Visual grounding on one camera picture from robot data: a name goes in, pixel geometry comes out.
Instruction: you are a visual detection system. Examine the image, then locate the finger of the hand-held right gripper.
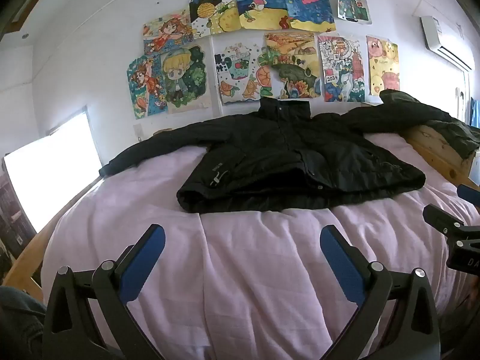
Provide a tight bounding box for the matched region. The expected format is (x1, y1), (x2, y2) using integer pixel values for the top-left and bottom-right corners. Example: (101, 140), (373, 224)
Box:
(457, 184), (480, 209)
(422, 204), (466, 235)

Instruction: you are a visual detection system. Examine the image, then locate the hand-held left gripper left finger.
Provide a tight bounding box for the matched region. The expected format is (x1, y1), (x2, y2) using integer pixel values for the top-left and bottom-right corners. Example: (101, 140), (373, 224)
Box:
(42, 224), (166, 360)

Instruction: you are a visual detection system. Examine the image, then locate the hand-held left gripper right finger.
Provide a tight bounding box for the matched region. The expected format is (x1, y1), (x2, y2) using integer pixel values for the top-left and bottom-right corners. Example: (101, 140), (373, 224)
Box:
(319, 224), (440, 360)

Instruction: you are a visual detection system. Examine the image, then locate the black padded jacket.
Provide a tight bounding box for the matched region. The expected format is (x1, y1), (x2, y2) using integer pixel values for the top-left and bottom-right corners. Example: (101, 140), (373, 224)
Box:
(98, 89), (467, 214)

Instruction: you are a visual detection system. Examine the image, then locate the person's right forearm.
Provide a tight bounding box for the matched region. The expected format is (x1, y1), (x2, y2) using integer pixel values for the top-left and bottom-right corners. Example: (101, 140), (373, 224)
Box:
(439, 270), (480, 360)

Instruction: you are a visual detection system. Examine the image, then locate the olive green garment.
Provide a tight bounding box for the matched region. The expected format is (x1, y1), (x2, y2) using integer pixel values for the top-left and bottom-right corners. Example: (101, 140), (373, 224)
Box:
(424, 117), (480, 160)

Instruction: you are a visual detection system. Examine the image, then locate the pink blanket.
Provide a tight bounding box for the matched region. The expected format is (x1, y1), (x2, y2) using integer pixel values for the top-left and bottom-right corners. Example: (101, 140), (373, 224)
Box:
(39, 133), (480, 360)

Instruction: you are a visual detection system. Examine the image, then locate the bright window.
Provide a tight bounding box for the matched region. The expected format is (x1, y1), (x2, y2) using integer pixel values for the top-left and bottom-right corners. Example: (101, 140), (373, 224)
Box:
(2, 107), (104, 233)

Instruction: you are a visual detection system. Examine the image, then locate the person's jeans leg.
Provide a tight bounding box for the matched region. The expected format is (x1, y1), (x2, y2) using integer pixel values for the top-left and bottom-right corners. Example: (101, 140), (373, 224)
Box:
(0, 285), (48, 360)

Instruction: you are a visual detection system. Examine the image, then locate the pink pigs yellow drawing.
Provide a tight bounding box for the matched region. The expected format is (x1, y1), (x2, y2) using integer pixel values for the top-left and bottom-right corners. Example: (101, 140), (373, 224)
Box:
(366, 35), (401, 103)

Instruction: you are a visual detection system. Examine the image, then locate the white air conditioner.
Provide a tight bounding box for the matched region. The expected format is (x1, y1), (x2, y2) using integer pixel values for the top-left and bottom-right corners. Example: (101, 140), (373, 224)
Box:
(420, 16), (476, 72)

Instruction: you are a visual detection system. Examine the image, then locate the swimming girl drawing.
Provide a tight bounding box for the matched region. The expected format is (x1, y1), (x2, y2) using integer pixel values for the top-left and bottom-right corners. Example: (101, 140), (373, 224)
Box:
(127, 54), (168, 119)

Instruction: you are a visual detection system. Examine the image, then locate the colourful city drawing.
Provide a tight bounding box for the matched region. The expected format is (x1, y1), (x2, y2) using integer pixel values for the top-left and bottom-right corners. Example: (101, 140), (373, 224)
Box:
(317, 34), (367, 103)

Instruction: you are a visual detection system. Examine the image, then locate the blond figure green drawing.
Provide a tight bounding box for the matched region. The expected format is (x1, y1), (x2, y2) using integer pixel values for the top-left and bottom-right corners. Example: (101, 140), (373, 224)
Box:
(160, 44), (211, 114)

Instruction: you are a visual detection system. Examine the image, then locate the orange landscape drawing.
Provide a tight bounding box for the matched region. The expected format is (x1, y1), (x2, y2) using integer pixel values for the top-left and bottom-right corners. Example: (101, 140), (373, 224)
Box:
(264, 32), (324, 100)

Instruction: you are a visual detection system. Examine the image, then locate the turtles and cup drawing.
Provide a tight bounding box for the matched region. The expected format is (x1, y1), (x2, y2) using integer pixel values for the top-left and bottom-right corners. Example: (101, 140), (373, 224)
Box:
(214, 42), (273, 104)

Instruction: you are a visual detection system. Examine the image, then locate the orange-haired girl drawing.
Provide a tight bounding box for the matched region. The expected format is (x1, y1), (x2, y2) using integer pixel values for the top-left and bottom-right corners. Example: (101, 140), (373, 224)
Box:
(142, 9), (194, 55)

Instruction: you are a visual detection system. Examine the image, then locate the pink jellyfish sea painting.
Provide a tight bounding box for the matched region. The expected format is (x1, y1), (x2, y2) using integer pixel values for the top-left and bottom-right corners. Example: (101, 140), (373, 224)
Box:
(279, 0), (337, 33)

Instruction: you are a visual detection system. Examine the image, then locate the yellow and black collage drawing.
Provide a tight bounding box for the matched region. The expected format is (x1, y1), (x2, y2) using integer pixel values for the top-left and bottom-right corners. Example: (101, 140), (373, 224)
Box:
(188, 0), (241, 39)

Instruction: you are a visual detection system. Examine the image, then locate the blue sea fish painting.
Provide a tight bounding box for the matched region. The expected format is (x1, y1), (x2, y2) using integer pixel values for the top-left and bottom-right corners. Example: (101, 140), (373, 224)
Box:
(232, 0), (289, 31)

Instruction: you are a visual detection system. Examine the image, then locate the wooden bed frame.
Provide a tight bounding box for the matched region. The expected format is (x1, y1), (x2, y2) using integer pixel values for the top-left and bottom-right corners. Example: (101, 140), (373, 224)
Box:
(0, 124), (480, 302)

